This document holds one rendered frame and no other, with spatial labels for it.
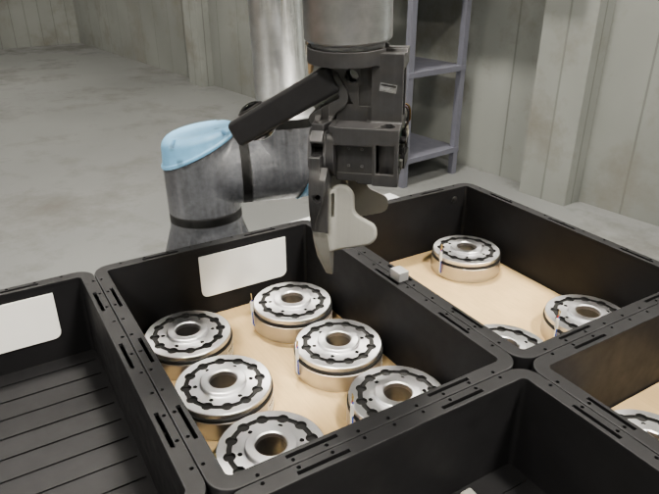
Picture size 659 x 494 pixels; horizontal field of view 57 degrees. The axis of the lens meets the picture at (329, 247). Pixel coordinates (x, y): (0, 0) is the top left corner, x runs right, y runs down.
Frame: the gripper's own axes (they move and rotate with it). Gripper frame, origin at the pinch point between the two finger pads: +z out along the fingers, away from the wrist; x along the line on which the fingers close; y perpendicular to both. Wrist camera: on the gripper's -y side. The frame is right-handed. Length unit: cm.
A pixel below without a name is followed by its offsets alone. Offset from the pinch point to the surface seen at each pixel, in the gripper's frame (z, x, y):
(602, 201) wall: 114, 280, 85
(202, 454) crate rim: 5.5, -23.5, -4.2
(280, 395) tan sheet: 16.6, -4.8, -4.7
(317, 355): 14.0, -0.4, -1.7
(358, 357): 13.9, 0.2, 3.0
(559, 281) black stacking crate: 17.0, 26.3, 27.0
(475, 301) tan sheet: 18.3, 20.9, 15.5
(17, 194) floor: 112, 221, -245
